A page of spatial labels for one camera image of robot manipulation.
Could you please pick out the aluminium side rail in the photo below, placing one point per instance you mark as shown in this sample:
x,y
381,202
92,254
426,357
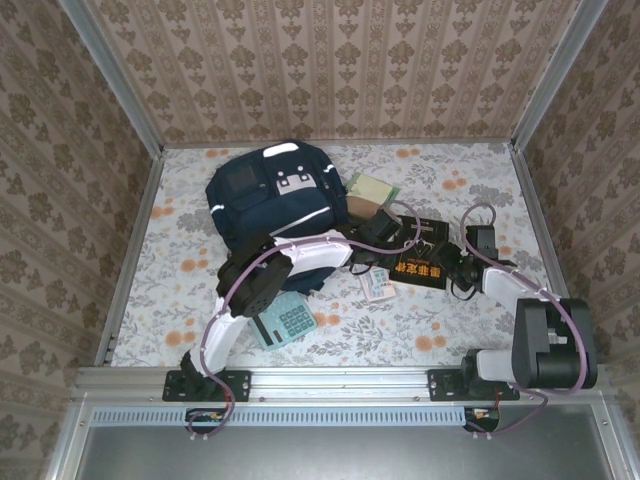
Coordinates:
x,y
542,225
131,250

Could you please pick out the light blue packet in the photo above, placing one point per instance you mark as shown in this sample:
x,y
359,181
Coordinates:
x,y
377,287

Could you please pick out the green spiral notebook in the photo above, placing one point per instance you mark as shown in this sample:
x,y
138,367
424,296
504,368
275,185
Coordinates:
x,y
372,187

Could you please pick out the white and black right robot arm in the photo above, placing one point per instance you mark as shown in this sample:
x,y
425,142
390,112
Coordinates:
x,y
550,340

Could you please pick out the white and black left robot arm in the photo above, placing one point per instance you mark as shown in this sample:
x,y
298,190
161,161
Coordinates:
x,y
320,255

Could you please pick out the brown fabric pencil case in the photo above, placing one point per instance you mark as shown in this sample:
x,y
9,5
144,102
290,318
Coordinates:
x,y
362,206

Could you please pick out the navy blue backpack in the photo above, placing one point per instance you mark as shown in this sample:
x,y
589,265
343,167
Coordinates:
x,y
260,200

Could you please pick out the black book with gold print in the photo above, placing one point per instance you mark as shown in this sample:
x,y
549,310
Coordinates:
x,y
422,250

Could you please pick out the teal calculator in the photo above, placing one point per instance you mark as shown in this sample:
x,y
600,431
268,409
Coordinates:
x,y
295,322

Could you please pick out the aluminium frame post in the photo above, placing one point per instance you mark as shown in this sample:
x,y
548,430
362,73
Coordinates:
x,y
556,75
121,85

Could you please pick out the floral tablecloth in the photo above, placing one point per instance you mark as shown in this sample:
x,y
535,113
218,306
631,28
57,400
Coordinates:
x,y
350,350

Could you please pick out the aluminium frame rail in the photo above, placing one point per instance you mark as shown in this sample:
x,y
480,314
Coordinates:
x,y
340,380

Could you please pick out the grey metal panel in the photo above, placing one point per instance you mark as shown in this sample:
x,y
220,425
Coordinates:
x,y
325,455

